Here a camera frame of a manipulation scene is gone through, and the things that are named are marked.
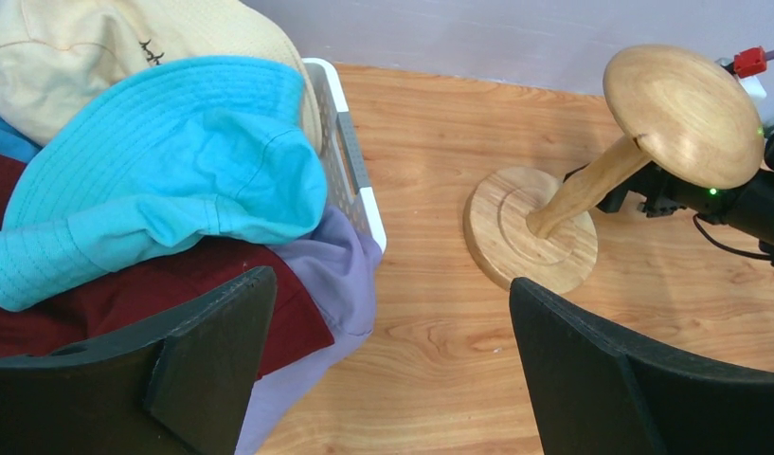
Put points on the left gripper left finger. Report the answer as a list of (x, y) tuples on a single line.
[(178, 382)]

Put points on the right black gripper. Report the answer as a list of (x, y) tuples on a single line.
[(748, 208)]

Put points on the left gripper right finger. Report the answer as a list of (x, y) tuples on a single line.
[(597, 387)]

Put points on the maroon bucket hat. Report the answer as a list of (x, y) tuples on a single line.
[(119, 299)]

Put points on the turquoise bucket hat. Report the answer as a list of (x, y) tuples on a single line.
[(202, 147)]

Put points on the wooden hat stand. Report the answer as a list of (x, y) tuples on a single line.
[(676, 108)]

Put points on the lavender bucket hat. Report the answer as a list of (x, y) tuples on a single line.
[(336, 264)]

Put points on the white perforated basket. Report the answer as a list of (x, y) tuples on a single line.
[(349, 185)]

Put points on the blue hat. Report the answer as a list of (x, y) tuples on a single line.
[(15, 145)]

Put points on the beige cap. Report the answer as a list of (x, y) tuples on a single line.
[(56, 56)]

